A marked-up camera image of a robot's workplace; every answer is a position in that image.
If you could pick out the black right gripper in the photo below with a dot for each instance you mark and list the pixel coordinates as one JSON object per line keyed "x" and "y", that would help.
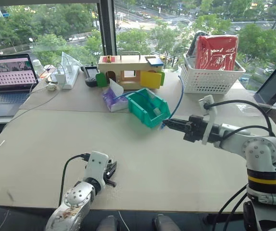
{"x": 196, "y": 128}

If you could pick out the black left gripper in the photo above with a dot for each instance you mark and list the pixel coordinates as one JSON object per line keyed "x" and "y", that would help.
{"x": 109, "y": 181}

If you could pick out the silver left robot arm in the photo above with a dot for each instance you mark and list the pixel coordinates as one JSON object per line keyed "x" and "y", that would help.
{"x": 73, "y": 199}

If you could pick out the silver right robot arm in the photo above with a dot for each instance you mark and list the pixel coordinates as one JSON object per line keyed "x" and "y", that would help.
{"x": 263, "y": 154}

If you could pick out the white coupler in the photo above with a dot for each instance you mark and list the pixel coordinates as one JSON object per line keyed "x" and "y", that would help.
{"x": 156, "y": 111}

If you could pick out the green plastic bin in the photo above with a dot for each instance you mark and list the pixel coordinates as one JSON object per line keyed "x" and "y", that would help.
{"x": 140, "y": 108}

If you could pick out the white plug charger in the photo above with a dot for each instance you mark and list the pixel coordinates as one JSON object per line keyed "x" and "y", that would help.
{"x": 60, "y": 78}
{"x": 69, "y": 67}

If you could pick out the white perforated plastic basket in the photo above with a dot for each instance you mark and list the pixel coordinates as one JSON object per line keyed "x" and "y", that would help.
{"x": 207, "y": 80}

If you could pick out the purple tissue pack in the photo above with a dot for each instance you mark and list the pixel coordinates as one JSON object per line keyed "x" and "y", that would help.
{"x": 112, "y": 99}

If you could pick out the wooden lock box toy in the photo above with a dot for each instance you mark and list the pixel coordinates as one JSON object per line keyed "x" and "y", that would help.
{"x": 128, "y": 67}

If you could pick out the black flat item in basket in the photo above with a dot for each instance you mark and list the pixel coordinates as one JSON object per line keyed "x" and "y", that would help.
{"x": 192, "y": 47}

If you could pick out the red wrapped package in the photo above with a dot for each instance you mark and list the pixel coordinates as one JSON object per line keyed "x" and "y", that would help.
{"x": 216, "y": 53}

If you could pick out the black handheld controller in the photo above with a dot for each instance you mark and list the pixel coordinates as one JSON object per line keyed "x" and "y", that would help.
{"x": 90, "y": 74}

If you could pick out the white power strip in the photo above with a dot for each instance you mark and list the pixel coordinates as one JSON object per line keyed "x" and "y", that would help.
{"x": 69, "y": 78}

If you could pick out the small white rounded case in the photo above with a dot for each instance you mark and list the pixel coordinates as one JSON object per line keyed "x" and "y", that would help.
{"x": 51, "y": 86}

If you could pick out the clear plastic triangular sheet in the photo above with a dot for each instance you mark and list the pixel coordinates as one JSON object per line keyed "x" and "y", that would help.
{"x": 68, "y": 59}

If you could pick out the clear plastic cup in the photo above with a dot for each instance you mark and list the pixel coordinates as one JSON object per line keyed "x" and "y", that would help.
{"x": 38, "y": 66}

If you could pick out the open laptop computer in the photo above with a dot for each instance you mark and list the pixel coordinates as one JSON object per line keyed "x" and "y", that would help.
{"x": 8, "y": 84}

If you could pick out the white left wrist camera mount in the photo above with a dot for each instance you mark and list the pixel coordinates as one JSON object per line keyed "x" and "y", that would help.
{"x": 97, "y": 166}

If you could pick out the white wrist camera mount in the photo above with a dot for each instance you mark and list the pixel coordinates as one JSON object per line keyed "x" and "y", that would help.
{"x": 210, "y": 120}
{"x": 97, "y": 166}

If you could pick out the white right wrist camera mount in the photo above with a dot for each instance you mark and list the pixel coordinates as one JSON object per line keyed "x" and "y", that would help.
{"x": 210, "y": 120}

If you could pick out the black window frame post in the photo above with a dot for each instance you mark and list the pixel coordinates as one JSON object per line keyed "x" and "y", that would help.
{"x": 107, "y": 26}

